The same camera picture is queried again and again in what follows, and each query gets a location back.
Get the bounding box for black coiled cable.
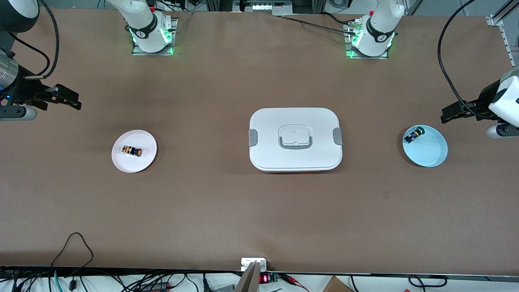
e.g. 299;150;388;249
407;275;449;289

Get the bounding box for white mount plate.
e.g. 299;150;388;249
241;258;268;273

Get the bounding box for light blue round plate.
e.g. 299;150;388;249
402;125;448;167

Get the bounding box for red black clip leads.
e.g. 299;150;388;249
279;273;311;292

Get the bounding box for aluminium frame profile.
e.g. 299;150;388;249
490;0;519;26

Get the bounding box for pink round plate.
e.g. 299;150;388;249
112;130;158;174

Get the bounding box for white lunch box grey latches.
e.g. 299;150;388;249
249;107;343;174

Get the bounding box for perforated aluminium bracket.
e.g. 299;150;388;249
486;15;518;68

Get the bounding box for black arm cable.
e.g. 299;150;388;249
438;0;501;120
8;0;60;79

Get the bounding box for grey mount beam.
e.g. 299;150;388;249
234;261;262;292

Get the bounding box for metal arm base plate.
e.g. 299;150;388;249
343;20;390;60
131;18;179;56

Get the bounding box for silver device with lit strip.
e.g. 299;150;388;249
233;0;293;17

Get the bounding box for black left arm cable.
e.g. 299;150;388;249
438;0;501;120

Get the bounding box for brown cardboard piece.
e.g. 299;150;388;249
322;276;354;292

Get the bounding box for black cable on table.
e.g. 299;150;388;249
279;12;358;35

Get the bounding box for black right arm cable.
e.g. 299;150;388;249
8;0;60;79

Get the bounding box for thin black looped cable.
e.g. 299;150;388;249
50;232;94;280

